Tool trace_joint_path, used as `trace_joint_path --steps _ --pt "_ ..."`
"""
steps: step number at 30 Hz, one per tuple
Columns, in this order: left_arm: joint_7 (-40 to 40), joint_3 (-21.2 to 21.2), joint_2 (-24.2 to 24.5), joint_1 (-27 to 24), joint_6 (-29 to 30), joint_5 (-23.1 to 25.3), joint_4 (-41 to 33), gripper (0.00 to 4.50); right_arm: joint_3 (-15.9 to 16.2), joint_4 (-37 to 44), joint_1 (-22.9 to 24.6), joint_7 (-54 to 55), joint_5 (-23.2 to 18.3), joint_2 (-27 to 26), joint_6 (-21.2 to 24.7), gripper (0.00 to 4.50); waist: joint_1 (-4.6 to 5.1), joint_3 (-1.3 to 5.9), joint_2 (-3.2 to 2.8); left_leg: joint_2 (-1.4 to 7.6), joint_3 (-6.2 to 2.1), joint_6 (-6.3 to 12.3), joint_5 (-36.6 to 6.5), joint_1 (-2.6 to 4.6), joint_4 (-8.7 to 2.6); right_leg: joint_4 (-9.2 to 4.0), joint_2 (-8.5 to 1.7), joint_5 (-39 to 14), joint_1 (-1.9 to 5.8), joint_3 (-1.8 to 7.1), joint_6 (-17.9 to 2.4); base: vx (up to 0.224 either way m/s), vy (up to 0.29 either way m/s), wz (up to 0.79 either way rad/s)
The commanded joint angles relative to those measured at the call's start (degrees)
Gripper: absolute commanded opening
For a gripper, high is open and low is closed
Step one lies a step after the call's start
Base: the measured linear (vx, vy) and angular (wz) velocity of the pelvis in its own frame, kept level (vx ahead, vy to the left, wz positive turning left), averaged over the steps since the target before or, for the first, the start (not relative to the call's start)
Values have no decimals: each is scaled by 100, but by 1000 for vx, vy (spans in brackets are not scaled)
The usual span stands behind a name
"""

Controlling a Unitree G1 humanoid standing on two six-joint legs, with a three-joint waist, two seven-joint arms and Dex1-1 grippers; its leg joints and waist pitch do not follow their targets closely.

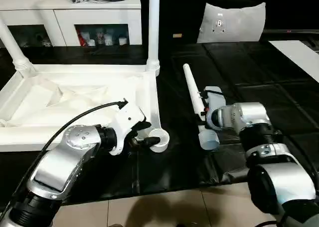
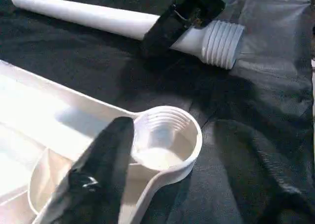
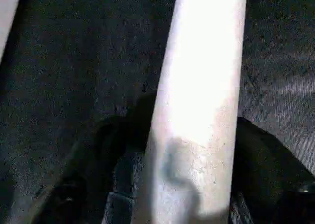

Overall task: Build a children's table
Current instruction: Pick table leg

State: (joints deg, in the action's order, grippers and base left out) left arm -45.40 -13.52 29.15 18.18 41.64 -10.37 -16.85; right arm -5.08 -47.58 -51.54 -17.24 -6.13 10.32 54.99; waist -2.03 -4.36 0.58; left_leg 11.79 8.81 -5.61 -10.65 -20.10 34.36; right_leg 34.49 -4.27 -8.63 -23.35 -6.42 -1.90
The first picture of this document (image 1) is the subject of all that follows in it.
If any white glass-door cabinet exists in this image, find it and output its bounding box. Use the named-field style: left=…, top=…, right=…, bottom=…
left=0, top=0, right=143, bottom=49

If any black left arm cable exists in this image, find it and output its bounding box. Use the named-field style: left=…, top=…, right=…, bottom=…
left=0, top=101, right=128, bottom=223

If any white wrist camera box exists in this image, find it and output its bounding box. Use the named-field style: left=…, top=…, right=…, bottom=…
left=107, top=103, right=147, bottom=157
left=203, top=86, right=226, bottom=112

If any white flat board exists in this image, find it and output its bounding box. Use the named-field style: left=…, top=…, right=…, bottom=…
left=269, top=40, right=319, bottom=83

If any white plastic table leg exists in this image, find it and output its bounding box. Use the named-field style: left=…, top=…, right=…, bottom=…
left=0, top=19, right=36, bottom=79
left=146, top=0, right=161, bottom=78
left=182, top=63, right=220, bottom=152

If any black work mat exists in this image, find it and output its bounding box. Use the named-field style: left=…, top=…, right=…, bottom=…
left=0, top=40, right=319, bottom=210

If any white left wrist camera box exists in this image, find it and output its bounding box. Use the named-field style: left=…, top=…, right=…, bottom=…
left=107, top=103, right=147, bottom=157

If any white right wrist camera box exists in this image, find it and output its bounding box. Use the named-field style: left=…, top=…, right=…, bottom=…
left=203, top=86, right=226, bottom=112

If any white plastic table top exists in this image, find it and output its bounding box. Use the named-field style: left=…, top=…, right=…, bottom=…
left=0, top=62, right=171, bottom=154

